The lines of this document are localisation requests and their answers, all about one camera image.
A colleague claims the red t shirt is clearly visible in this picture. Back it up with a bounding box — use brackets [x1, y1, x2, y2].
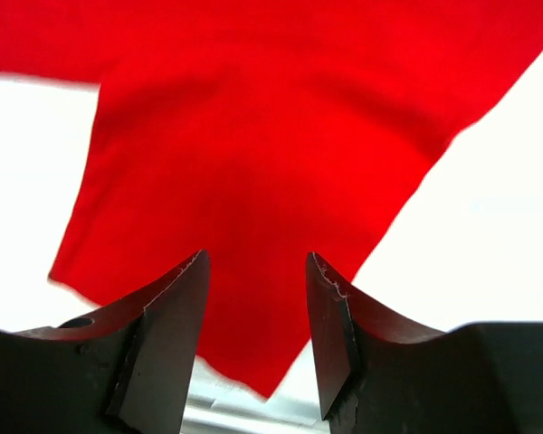
[0, 1, 543, 397]

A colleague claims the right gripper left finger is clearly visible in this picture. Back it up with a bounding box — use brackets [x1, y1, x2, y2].
[0, 251, 210, 433]

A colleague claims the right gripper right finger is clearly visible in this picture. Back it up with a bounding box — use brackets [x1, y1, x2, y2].
[306, 253, 543, 433]

